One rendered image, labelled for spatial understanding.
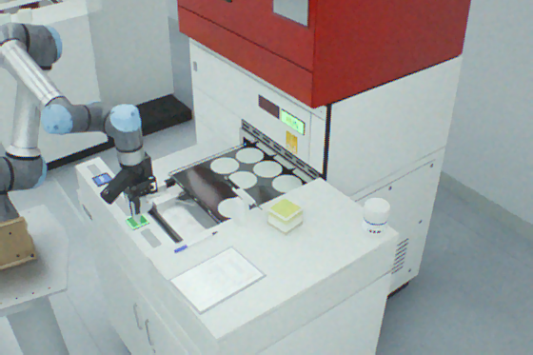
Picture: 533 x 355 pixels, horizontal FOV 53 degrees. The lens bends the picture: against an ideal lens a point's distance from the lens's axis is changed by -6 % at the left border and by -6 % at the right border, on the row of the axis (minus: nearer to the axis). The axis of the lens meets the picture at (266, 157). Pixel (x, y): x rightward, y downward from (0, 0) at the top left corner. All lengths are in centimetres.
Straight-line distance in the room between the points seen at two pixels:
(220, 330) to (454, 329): 157
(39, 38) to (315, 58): 82
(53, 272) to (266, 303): 70
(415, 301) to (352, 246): 126
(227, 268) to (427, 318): 144
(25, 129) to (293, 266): 93
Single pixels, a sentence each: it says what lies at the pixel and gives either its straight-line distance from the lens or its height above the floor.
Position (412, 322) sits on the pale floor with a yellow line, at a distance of 270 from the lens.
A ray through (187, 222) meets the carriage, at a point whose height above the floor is 88.
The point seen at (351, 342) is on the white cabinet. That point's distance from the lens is 184.
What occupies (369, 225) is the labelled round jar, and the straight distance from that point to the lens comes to 157.
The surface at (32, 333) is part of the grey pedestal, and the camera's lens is 205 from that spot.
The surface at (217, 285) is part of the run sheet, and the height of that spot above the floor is 97.
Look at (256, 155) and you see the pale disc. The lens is 203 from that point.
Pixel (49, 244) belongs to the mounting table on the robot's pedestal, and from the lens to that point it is 190.
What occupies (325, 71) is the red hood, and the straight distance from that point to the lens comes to 163.
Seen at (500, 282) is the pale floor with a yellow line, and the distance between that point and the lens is 301.
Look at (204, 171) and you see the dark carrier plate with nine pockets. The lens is 196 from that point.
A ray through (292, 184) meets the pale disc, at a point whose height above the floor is 90.
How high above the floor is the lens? 202
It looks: 34 degrees down
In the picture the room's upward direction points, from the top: straight up
